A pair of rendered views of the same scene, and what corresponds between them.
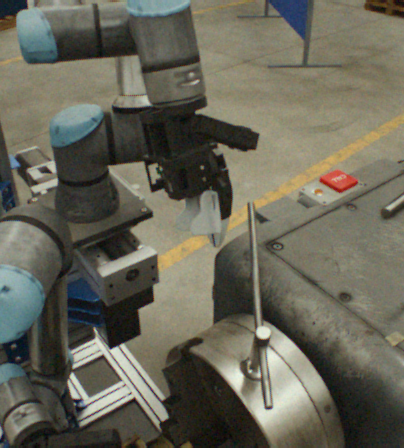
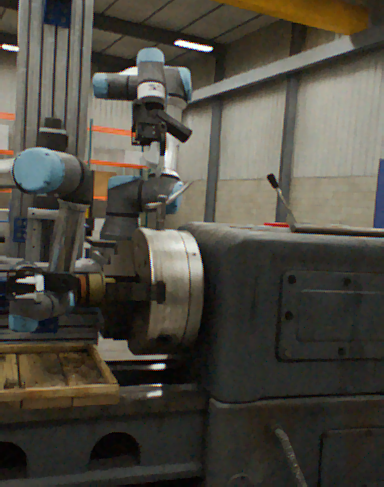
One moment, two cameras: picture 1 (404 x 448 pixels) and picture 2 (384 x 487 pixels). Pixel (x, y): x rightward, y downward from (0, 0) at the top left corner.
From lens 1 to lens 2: 113 cm
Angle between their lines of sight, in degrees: 37
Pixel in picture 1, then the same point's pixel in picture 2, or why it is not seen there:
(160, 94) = (141, 93)
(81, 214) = (112, 233)
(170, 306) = not seen: hidden behind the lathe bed
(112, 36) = (133, 85)
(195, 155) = (150, 119)
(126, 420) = not seen: outside the picture
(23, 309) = (51, 166)
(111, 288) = not seen: hidden behind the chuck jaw
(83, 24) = (121, 78)
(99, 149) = (132, 192)
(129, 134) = (151, 187)
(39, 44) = (100, 83)
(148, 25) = (141, 65)
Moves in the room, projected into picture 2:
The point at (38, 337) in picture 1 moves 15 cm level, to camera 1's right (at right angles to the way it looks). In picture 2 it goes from (55, 251) to (102, 256)
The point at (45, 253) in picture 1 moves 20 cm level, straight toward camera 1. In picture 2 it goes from (73, 163) to (61, 156)
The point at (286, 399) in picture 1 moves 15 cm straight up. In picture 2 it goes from (169, 239) to (173, 176)
